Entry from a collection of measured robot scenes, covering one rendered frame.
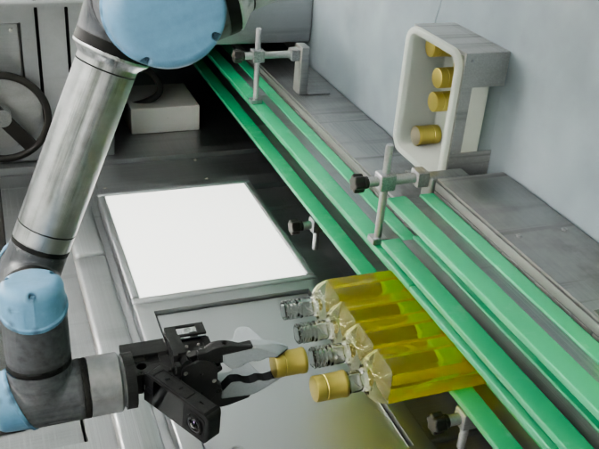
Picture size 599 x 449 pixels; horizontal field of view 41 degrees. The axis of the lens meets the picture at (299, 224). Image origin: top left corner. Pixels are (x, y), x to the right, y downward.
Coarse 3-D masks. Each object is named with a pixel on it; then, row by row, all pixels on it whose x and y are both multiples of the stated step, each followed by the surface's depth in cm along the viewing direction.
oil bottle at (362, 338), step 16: (384, 320) 112; (400, 320) 112; (416, 320) 112; (432, 320) 113; (352, 336) 109; (368, 336) 108; (384, 336) 109; (400, 336) 109; (416, 336) 109; (432, 336) 110; (352, 352) 108; (368, 352) 107; (352, 368) 109
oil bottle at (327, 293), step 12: (348, 276) 121; (360, 276) 122; (372, 276) 122; (384, 276) 122; (324, 288) 118; (336, 288) 118; (348, 288) 119; (360, 288) 119; (372, 288) 119; (384, 288) 119; (396, 288) 120; (324, 300) 117; (336, 300) 116; (324, 312) 117
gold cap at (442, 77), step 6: (432, 72) 134; (438, 72) 132; (444, 72) 132; (450, 72) 132; (432, 78) 134; (438, 78) 132; (444, 78) 131; (450, 78) 132; (438, 84) 133; (444, 84) 132; (450, 84) 132
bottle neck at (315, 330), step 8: (320, 320) 114; (328, 320) 114; (296, 328) 113; (304, 328) 112; (312, 328) 112; (320, 328) 112; (328, 328) 113; (296, 336) 113; (304, 336) 112; (312, 336) 112; (320, 336) 112; (328, 336) 113
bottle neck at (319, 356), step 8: (328, 344) 108; (336, 344) 109; (344, 344) 109; (312, 352) 109; (320, 352) 107; (328, 352) 107; (336, 352) 108; (344, 352) 108; (312, 360) 109; (320, 360) 107; (328, 360) 107; (336, 360) 108; (344, 360) 108
